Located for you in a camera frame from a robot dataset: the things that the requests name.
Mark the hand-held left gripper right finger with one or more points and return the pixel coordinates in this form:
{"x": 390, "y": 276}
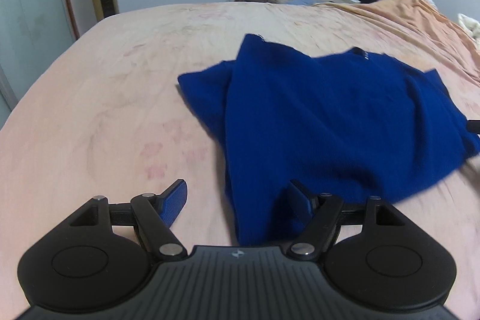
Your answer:
{"x": 302, "y": 202}

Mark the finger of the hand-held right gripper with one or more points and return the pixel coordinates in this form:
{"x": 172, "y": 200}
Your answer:
{"x": 474, "y": 126}

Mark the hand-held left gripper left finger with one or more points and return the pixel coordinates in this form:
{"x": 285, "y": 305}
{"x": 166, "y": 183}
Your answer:
{"x": 173, "y": 202}

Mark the blue knit sweater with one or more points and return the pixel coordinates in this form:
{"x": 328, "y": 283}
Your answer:
{"x": 318, "y": 117}

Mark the cream crumpled cloth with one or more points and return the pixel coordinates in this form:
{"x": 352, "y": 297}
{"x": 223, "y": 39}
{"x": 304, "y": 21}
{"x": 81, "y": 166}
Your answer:
{"x": 469, "y": 27}

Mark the peach blanket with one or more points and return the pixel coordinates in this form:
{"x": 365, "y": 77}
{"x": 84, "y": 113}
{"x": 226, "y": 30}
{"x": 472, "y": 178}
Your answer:
{"x": 412, "y": 24}

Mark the bed with pink sheet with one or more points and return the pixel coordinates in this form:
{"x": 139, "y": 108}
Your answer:
{"x": 112, "y": 87}

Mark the frosted glass door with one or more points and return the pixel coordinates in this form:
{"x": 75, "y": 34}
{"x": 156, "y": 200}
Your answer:
{"x": 30, "y": 12}

